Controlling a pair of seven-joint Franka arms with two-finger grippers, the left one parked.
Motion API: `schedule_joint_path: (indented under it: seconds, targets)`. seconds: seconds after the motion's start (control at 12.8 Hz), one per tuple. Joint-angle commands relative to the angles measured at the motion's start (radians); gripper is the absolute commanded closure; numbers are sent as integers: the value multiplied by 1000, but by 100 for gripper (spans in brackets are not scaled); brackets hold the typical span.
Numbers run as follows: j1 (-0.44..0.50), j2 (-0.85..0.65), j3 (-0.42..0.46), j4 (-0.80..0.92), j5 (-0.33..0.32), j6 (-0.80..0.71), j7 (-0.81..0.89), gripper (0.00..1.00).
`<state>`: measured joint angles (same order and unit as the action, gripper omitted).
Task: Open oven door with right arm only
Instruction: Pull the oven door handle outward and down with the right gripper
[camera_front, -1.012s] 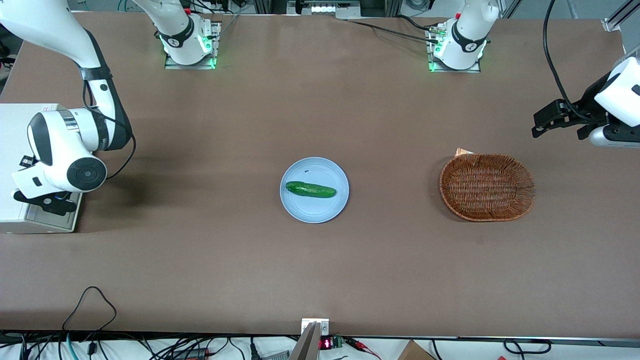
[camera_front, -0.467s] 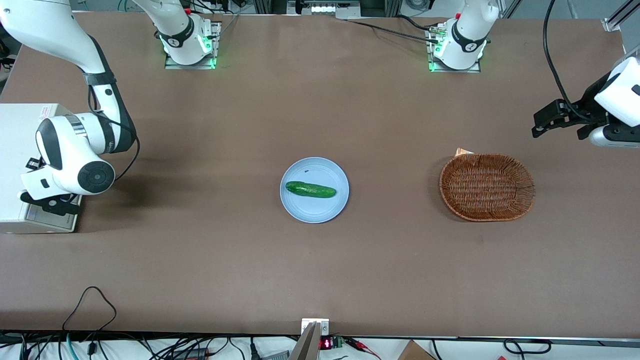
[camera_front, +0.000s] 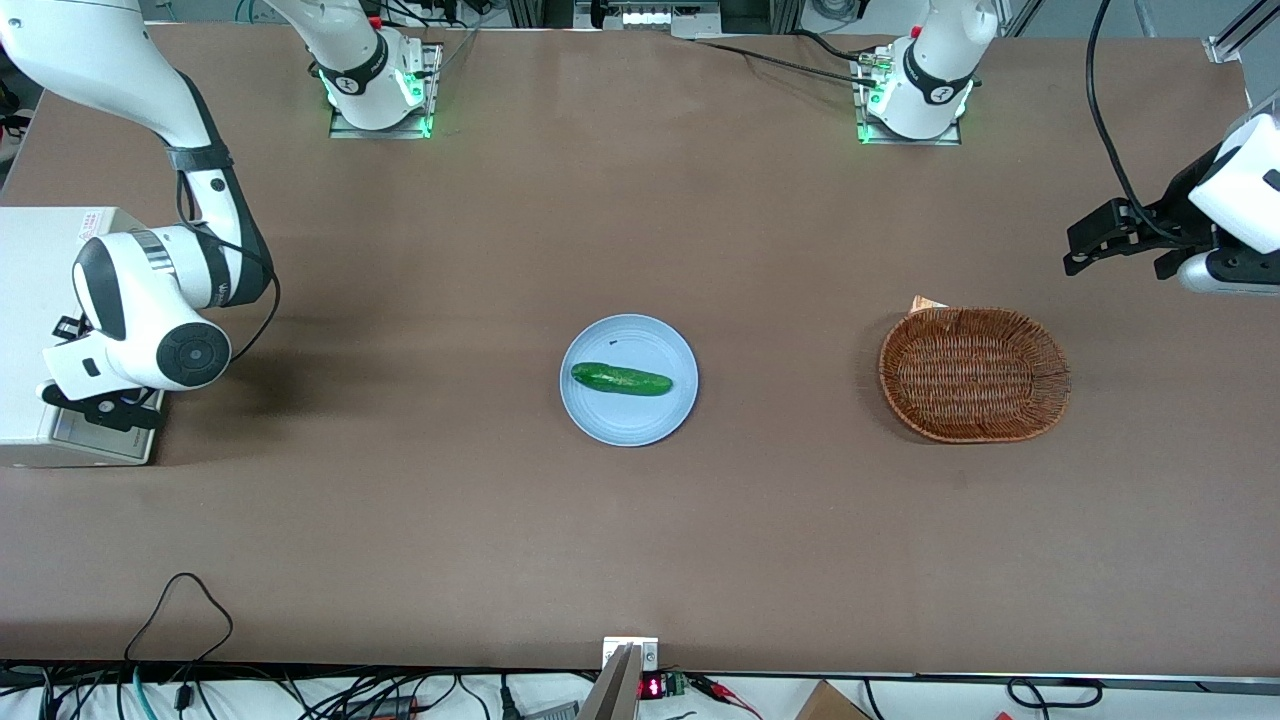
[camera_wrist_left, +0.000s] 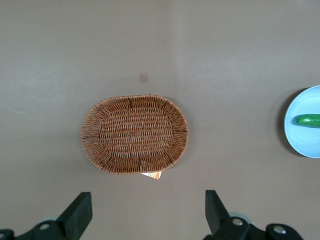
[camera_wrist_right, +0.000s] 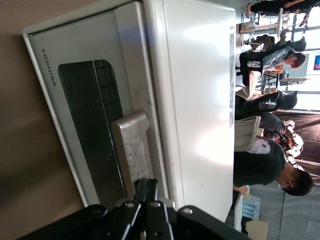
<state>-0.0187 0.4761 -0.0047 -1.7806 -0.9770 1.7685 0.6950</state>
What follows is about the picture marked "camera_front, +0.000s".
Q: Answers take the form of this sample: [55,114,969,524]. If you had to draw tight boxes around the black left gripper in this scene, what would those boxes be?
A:
[1063,145,1227,282]

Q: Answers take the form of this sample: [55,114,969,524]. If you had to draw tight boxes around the oven door with silver handle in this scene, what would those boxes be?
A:
[50,405,164,467]

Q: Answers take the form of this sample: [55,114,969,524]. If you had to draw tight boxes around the white toaster oven body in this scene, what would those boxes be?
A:
[0,207,166,469]

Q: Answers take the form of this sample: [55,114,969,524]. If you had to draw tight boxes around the brown oval wicker basket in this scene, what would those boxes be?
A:
[879,306,1072,444]

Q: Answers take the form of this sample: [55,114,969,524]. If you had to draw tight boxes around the green cucumber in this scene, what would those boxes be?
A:
[571,362,674,397]

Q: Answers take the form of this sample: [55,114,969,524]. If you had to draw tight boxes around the light blue round plate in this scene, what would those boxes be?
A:
[559,314,699,447]

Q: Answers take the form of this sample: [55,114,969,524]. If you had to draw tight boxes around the brown cardboard box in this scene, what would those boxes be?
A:
[795,680,873,720]

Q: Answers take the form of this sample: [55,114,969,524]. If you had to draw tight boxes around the red black alligator clips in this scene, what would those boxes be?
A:
[688,674,763,720]

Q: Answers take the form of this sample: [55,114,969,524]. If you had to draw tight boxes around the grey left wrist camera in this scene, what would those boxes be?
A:
[1177,250,1280,297]

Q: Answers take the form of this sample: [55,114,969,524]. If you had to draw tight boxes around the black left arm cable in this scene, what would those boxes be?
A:
[1085,0,1191,246]

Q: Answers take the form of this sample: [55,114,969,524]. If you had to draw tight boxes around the black looped cable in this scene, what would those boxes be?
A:
[125,572,235,666]

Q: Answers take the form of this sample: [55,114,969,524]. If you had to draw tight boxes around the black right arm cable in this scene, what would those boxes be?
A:
[175,170,283,364]

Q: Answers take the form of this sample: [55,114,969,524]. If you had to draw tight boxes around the aluminium frame profile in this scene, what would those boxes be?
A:
[1204,0,1280,64]

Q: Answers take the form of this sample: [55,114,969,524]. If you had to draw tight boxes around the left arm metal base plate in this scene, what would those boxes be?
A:
[852,50,963,147]

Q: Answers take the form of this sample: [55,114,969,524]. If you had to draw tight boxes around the black cable to arm base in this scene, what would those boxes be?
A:
[694,38,883,87]

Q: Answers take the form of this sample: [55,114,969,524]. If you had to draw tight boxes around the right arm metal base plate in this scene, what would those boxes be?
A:
[329,42,443,140]

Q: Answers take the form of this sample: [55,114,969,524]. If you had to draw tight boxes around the black coiled cable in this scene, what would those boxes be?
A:
[1005,677,1103,710]

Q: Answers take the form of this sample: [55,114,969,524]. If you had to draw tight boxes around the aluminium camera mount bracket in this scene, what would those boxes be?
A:
[580,637,660,720]

